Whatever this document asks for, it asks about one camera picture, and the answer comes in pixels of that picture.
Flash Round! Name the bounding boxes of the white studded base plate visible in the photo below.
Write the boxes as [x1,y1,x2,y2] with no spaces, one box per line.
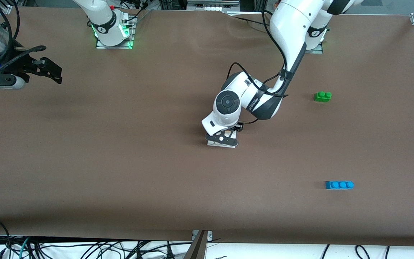
[207,138,238,149]

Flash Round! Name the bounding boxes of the green two-stud block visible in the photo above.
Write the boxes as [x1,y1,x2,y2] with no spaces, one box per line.
[314,91,333,103]

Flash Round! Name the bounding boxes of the blue three-stud block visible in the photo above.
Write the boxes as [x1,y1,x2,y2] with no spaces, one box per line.
[325,181,355,191]

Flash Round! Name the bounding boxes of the brown paper table cover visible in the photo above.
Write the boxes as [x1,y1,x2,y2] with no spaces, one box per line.
[0,6,414,247]

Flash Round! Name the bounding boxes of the grey power strip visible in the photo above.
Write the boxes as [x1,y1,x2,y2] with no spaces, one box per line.
[186,0,240,13]

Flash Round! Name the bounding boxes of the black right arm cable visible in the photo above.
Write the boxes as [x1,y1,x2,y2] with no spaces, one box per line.
[0,0,22,67]

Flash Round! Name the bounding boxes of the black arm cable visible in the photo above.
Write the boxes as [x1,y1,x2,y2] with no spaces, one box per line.
[0,0,22,67]
[227,10,289,98]

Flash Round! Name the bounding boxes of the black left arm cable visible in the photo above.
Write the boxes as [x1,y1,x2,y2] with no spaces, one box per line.
[227,10,289,98]

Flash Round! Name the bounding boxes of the teal floor cable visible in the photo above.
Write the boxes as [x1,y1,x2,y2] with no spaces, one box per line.
[11,237,32,259]

